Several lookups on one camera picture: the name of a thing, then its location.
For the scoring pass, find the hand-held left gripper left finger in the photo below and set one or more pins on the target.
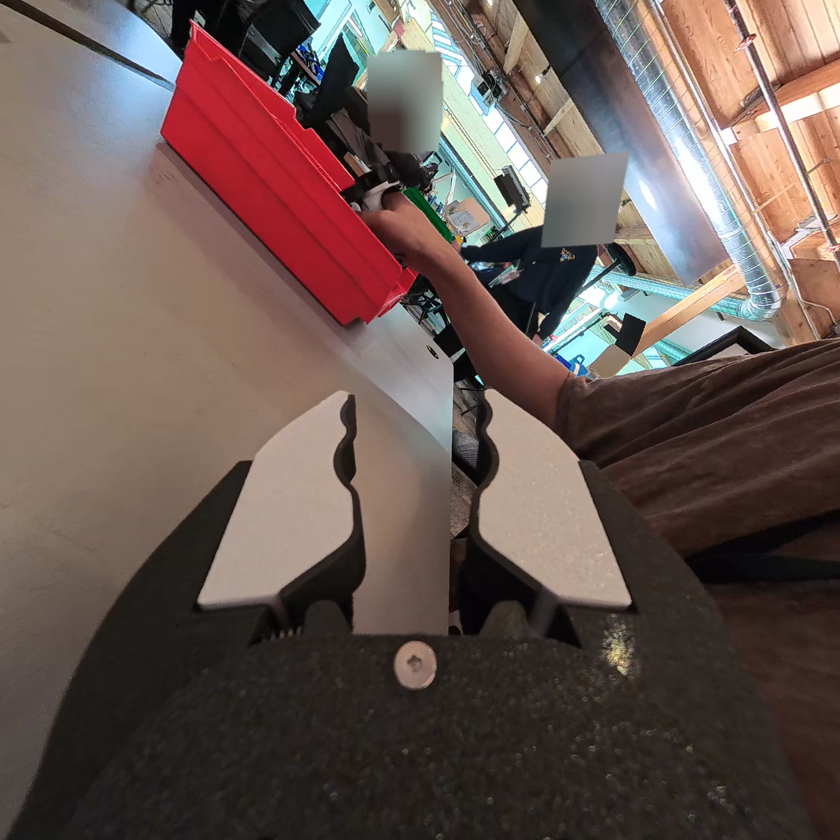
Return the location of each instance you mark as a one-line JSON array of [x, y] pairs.
[[286, 519]]

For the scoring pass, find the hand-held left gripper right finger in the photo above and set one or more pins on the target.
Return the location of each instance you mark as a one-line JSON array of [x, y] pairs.
[[545, 519]]

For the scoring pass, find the red plastic bin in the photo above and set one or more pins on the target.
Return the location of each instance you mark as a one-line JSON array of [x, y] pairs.
[[276, 197]]

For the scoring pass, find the person's right forearm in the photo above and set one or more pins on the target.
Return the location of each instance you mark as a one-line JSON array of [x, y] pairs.
[[505, 341]]

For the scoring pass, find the grey desk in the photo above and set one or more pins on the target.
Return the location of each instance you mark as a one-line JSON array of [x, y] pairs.
[[131, 341]]

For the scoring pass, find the person's right hand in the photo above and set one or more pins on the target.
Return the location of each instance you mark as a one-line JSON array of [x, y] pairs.
[[414, 236]]

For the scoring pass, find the green plastic bin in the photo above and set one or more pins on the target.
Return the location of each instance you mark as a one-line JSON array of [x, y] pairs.
[[431, 213]]

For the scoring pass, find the black studio light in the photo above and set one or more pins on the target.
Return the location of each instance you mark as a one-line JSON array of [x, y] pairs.
[[512, 189]]

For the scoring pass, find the person's brown clothing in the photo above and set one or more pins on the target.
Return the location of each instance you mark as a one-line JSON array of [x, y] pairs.
[[735, 446]]

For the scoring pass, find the silver duct pipe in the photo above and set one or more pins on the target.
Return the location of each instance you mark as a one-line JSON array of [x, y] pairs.
[[696, 145]]

